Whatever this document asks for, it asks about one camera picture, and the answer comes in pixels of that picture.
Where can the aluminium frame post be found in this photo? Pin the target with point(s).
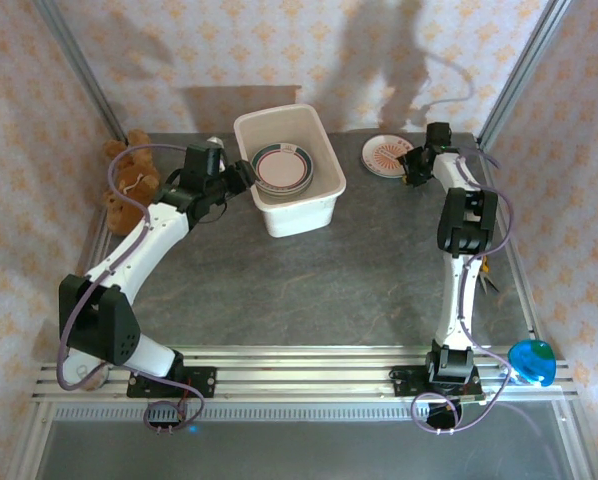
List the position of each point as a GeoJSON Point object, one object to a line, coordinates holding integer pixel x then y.
{"type": "Point", "coordinates": [527, 65]}
{"type": "Point", "coordinates": [81, 65]}

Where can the sunburst pattern plate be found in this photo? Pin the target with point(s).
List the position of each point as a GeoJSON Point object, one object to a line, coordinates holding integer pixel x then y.
{"type": "Point", "coordinates": [381, 155]}

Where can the yellow black pliers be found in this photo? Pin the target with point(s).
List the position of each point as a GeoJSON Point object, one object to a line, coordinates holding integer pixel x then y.
{"type": "Point", "coordinates": [489, 285]}

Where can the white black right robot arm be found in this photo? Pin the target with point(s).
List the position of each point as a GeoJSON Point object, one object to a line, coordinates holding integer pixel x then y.
{"type": "Point", "coordinates": [461, 300]}

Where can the blue translucent round object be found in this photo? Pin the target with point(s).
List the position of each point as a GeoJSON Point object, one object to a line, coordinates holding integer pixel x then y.
{"type": "Point", "coordinates": [531, 362]}

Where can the brown plush teddy bear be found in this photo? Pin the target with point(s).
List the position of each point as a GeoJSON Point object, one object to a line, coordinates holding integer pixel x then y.
{"type": "Point", "coordinates": [129, 170]}

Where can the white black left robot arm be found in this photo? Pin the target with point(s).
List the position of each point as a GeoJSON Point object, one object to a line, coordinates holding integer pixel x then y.
{"type": "Point", "coordinates": [139, 245]}

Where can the green rim lettered plate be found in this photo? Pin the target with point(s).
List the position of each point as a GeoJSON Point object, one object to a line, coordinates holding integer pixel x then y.
{"type": "Point", "coordinates": [284, 194]}

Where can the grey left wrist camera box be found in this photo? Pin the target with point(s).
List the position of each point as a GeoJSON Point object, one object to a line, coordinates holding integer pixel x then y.
{"type": "Point", "coordinates": [218, 147]}

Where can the white plastic bin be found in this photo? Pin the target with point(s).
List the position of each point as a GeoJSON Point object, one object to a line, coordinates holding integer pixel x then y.
{"type": "Point", "coordinates": [299, 217]}

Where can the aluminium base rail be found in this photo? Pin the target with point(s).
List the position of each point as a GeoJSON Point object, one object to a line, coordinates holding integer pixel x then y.
{"type": "Point", "coordinates": [299, 372]}

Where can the grey metal front panel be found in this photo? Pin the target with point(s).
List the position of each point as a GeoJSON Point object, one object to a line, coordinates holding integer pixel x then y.
{"type": "Point", "coordinates": [299, 455]}

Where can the aluminium side rail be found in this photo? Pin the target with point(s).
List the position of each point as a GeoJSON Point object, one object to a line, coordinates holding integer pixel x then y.
{"type": "Point", "coordinates": [526, 300]}
{"type": "Point", "coordinates": [91, 250]}

